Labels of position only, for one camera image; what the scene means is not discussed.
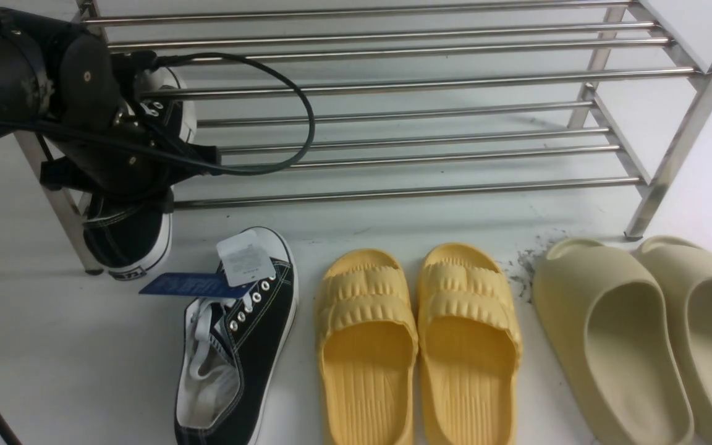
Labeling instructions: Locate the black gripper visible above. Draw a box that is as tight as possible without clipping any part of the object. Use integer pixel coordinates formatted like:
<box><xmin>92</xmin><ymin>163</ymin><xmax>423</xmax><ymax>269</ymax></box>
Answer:
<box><xmin>40</xmin><ymin>51</ymin><xmax>219</xmax><ymax>206</ymax></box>

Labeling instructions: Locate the black canvas sneaker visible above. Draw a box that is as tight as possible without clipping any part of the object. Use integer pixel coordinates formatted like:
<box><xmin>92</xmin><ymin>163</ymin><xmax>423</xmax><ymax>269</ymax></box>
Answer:
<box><xmin>82</xmin><ymin>68</ymin><xmax>197</xmax><ymax>281</ymax></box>
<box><xmin>174</xmin><ymin>226</ymin><xmax>299</xmax><ymax>444</ymax></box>

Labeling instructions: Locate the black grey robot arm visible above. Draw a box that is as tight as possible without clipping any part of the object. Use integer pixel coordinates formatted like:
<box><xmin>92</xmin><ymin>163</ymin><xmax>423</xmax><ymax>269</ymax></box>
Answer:
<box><xmin>0</xmin><ymin>7</ymin><xmax>218</xmax><ymax>203</ymax></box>

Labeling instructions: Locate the stainless steel shoe rack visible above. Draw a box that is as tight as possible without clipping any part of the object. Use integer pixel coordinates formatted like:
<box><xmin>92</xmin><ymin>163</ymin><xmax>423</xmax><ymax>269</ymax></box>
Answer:
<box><xmin>13</xmin><ymin>0</ymin><xmax>712</xmax><ymax>276</ymax></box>

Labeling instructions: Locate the blue cardboard hang tag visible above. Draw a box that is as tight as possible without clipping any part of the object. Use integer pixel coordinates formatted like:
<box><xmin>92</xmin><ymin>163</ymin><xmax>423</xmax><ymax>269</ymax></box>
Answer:
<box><xmin>139</xmin><ymin>273</ymin><xmax>255</xmax><ymax>299</ymax></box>

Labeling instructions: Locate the white paper hang tag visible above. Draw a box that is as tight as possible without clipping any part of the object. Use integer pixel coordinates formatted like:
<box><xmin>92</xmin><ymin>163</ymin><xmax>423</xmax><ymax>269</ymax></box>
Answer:
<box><xmin>216</xmin><ymin>229</ymin><xmax>275</xmax><ymax>288</ymax></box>

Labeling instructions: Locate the left yellow rubber slipper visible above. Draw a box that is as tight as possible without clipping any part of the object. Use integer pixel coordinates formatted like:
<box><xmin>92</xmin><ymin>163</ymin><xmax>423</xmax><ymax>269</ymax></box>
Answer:
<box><xmin>313</xmin><ymin>250</ymin><xmax>418</xmax><ymax>444</ymax></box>

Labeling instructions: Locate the yellow rubber slipper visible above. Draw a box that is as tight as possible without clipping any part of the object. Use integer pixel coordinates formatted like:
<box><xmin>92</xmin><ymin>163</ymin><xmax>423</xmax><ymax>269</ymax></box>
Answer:
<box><xmin>417</xmin><ymin>243</ymin><xmax>523</xmax><ymax>444</ymax></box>
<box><xmin>313</xmin><ymin>250</ymin><xmax>418</xmax><ymax>444</ymax></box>

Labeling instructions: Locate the right yellow rubber slipper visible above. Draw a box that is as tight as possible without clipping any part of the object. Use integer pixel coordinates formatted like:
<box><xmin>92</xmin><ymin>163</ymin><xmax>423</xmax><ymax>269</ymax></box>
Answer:
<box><xmin>417</xmin><ymin>243</ymin><xmax>523</xmax><ymax>444</ymax></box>

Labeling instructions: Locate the left beige foam slide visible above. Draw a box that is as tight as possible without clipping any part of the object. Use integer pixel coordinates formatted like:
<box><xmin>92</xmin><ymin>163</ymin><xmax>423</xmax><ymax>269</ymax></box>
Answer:
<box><xmin>532</xmin><ymin>239</ymin><xmax>695</xmax><ymax>444</ymax></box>

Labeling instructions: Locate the beige foam slide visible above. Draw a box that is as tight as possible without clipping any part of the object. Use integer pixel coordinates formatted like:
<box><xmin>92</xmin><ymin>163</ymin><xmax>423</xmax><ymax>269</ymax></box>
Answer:
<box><xmin>635</xmin><ymin>235</ymin><xmax>712</xmax><ymax>444</ymax></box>
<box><xmin>532</xmin><ymin>239</ymin><xmax>695</xmax><ymax>444</ymax></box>

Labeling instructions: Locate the right beige foam slide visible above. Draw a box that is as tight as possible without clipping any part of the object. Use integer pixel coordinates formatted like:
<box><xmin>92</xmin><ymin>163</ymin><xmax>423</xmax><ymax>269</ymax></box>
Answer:
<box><xmin>635</xmin><ymin>235</ymin><xmax>712</xmax><ymax>444</ymax></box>

